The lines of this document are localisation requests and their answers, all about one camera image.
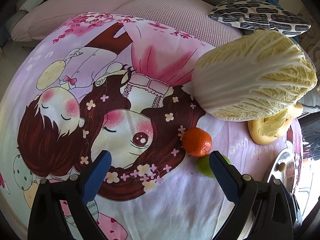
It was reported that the green jujube fruit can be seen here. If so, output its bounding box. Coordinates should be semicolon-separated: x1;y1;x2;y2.
195;154;227;179

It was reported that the brown longan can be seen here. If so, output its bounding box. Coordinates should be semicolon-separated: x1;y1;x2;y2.
278;163;286;172

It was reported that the tangerine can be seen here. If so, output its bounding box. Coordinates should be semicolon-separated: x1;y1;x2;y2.
182;127;212;157

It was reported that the large stainless steel bowl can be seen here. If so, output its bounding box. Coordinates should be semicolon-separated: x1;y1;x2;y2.
263;147;298;194

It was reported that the bottom yellow banana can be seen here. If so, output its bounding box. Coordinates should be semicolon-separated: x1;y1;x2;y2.
247;102;303;145

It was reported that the cartoon print tablecloth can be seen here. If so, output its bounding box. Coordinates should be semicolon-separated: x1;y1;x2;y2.
1;12;287;239

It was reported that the napa cabbage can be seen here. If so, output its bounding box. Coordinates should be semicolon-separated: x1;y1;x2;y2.
191;30;317;121

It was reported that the grey leather cushion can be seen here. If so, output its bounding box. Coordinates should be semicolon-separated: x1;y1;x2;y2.
298;87;320;114

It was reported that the black white patterned pillow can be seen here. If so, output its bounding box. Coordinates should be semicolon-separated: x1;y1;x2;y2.
208;0;311;37

